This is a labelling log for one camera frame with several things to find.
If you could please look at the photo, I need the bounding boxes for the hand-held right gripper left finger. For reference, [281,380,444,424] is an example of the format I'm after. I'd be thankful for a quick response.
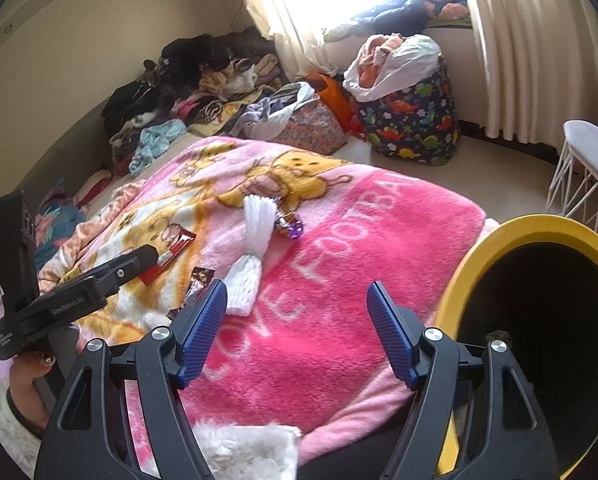
[35,280,230,480]

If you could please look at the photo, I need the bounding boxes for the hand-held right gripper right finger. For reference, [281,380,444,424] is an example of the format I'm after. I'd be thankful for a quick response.
[368,280,562,480]

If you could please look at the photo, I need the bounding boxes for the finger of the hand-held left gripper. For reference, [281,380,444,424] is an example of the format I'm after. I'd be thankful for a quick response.
[78,244,159,291]

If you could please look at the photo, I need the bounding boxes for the brown wrapper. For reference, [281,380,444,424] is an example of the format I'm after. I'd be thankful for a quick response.
[167,267,216,320]

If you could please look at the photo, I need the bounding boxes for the red wrapper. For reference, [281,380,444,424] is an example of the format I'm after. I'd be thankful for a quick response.
[141,226,198,284]

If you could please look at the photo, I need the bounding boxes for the yellow trash bin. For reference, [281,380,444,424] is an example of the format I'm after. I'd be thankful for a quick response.
[435,214,598,477]

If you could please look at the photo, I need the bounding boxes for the white foam net sleeve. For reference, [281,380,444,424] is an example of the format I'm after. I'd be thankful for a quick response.
[222,194,280,317]

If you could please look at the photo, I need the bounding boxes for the purple wrapper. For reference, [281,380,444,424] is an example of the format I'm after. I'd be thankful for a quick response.
[273,200,306,239]

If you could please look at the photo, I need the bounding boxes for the person's left hand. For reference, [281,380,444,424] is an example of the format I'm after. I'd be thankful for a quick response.
[7,351,60,430]

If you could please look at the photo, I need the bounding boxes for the floral bed sheet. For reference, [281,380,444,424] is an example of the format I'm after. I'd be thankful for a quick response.
[0,175,90,403]

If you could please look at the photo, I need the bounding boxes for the pink printed blanket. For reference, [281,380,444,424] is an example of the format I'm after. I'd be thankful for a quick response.
[38,135,488,480]

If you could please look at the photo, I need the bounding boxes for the teal cloth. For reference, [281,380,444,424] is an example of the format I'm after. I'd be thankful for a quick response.
[128,120,188,176]

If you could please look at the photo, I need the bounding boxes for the white fluffy clothing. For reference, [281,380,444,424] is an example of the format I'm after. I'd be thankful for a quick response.
[193,422,300,480]

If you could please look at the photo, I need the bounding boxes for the pile of clothes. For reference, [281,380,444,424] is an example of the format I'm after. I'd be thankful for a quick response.
[101,27,290,162]

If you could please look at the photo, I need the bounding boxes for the dinosaur print storage bin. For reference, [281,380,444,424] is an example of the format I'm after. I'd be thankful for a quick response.
[356,57,462,166]

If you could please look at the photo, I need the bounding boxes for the lavender white cloth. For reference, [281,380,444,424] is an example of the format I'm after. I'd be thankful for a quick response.
[234,81,316,129]

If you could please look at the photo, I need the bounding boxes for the floral fabric bag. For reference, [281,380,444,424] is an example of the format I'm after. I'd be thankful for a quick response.
[268,102,348,156]

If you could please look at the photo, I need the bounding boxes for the orange bag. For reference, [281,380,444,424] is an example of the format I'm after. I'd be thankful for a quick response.
[306,72,365,134]

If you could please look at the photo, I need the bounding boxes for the orange clothes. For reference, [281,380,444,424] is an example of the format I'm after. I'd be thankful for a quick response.
[357,34,406,87]

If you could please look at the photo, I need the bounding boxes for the white plastic bag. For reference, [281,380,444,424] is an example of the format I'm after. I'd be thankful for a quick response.
[342,33,442,102]

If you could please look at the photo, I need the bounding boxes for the cream curtain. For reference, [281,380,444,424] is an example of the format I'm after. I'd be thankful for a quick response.
[228,0,346,82]
[463,0,598,144]

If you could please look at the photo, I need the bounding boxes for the clothes on window sill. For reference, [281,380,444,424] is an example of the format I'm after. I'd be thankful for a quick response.
[323,0,472,37]

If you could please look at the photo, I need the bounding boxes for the white wire stool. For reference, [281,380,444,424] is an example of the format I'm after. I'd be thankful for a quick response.
[546,119,598,242]

